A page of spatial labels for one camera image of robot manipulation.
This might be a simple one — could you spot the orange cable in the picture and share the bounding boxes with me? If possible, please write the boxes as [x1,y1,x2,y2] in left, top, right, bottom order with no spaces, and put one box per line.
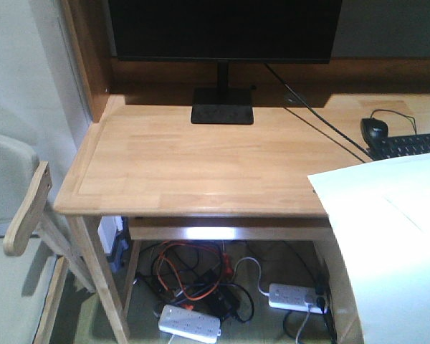
[156,243,234,311]

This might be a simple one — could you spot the black keyboard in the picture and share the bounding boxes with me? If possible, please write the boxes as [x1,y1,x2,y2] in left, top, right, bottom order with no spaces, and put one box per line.
[366,133,430,161]

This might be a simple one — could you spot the wooden armchair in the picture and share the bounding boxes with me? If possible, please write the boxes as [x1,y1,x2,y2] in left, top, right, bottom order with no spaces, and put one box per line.
[0,135,95,343]

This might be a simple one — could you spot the black computer mouse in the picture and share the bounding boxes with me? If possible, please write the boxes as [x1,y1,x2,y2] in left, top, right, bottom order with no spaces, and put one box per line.
[360,118,388,143]

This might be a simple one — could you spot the white power strip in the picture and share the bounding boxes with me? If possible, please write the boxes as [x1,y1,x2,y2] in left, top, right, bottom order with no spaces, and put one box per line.
[268,283,328,314]
[158,305,221,343]

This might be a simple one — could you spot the wooden desk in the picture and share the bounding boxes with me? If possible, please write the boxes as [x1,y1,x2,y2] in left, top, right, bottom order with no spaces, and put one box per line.
[52,0,430,344]

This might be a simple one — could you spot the white paper sheet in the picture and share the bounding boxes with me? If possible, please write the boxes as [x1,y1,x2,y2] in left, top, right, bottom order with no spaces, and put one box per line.
[309,153,430,343]

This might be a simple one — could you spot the white power strip left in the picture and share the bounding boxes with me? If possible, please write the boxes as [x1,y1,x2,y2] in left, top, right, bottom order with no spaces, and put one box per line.
[158,305,221,343]

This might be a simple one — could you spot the white power strip right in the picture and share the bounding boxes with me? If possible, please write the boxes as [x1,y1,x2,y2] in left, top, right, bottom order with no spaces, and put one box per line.
[268,283,328,314]

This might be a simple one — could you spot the black monitor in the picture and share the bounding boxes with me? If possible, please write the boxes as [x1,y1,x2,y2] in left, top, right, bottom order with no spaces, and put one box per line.
[108,1,342,125]

